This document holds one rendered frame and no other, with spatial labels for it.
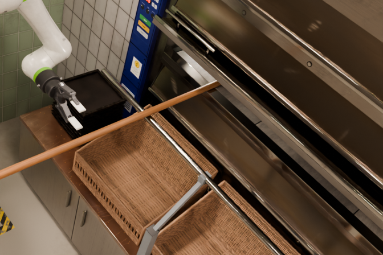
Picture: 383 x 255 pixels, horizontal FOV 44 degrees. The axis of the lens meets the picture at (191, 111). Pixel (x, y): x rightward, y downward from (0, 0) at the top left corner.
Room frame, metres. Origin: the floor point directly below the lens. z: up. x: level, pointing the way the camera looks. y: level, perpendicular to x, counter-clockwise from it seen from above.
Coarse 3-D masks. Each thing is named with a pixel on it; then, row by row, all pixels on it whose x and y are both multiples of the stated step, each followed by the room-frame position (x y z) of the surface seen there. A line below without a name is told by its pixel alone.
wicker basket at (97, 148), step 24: (96, 144) 1.62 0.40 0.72; (120, 144) 1.78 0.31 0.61; (144, 144) 1.82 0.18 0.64; (168, 144) 1.77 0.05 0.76; (72, 168) 1.52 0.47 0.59; (96, 168) 1.57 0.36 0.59; (120, 168) 1.63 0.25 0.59; (144, 168) 1.69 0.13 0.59; (168, 168) 1.71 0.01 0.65; (216, 168) 1.64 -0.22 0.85; (96, 192) 1.41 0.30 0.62; (120, 192) 1.48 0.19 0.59; (144, 192) 1.54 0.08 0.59; (168, 192) 1.60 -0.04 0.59; (120, 216) 1.35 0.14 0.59; (144, 216) 1.40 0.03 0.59
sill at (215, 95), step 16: (176, 64) 1.91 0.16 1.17; (192, 80) 1.84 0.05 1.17; (208, 96) 1.78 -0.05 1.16; (224, 96) 1.80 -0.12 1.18; (224, 112) 1.71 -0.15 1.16; (240, 112) 1.73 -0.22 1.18; (240, 128) 1.65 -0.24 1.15; (256, 128) 1.66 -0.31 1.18; (256, 144) 1.59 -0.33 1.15; (272, 144) 1.60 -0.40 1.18; (272, 160) 1.54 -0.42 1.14; (288, 160) 1.54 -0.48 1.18; (304, 176) 1.47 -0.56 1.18; (320, 192) 1.42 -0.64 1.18; (336, 208) 1.36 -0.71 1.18; (352, 224) 1.31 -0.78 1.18; (368, 240) 1.26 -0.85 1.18
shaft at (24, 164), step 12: (216, 84) 1.83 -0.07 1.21; (180, 96) 1.65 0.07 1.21; (192, 96) 1.69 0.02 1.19; (156, 108) 1.52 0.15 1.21; (120, 120) 1.37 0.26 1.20; (132, 120) 1.40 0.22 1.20; (96, 132) 1.26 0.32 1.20; (108, 132) 1.30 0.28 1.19; (72, 144) 1.16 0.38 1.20; (36, 156) 1.05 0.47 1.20; (48, 156) 1.07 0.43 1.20; (12, 168) 0.96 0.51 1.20; (24, 168) 0.99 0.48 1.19
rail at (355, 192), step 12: (168, 24) 1.81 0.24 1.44; (180, 36) 1.75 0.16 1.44; (192, 48) 1.71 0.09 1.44; (204, 60) 1.66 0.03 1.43; (216, 72) 1.62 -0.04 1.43; (264, 108) 1.49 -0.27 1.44; (276, 120) 1.44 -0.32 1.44; (288, 132) 1.40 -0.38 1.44; (300, 144) 1.36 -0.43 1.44; (312, 156) 1.33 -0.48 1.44; (324, 168) 1.29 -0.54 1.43; (372, 204) 1.19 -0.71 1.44
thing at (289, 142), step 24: (216, 48) 1.85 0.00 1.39; (240, 72) 1.73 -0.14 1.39; (240, 96) 1.53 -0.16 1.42; (264, 96) 1.63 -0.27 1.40; (264, 120) 1.45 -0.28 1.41; (288, 120) 1.52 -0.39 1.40; (288, 144) 1.38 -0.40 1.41; (312, 144) 1.43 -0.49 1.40; (336, 168) 1.34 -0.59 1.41; (360, 192) 1.26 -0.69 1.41
